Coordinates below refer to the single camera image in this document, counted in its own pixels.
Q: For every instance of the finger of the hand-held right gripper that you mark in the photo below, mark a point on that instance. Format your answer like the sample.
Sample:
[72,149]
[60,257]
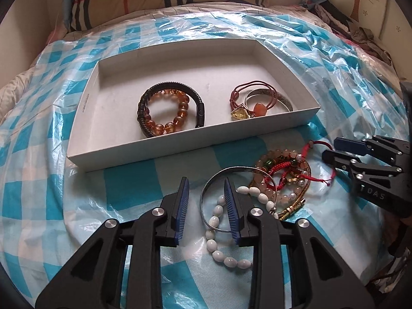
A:
[347,144]
[336,157]

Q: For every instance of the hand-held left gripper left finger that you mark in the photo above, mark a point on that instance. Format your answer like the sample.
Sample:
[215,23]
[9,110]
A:
[182,206]

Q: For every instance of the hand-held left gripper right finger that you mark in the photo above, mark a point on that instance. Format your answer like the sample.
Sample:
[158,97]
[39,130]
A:
[232,212]

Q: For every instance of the thin silver bangle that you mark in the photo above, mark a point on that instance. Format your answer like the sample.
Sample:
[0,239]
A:
[209,183]

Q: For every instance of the wide silver bangle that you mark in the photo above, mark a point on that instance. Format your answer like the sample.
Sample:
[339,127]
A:
[285,101]

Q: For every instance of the white cardboard box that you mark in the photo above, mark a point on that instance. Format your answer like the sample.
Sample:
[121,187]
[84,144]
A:
[128,148]

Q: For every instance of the pile of dark clothes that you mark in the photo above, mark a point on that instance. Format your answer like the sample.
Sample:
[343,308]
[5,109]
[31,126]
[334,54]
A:
[354,29]

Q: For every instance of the blue checkered plastic sheet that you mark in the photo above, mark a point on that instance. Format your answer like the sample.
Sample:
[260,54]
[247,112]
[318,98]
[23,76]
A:
[48,167]

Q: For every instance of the tree print panel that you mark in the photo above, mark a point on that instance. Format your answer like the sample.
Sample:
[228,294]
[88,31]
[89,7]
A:
[360,3]

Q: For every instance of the large plaid pillow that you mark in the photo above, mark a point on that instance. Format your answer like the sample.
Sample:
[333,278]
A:
[122,0]

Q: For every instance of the white board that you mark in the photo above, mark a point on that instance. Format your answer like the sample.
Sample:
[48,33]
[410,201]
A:
[32,16]

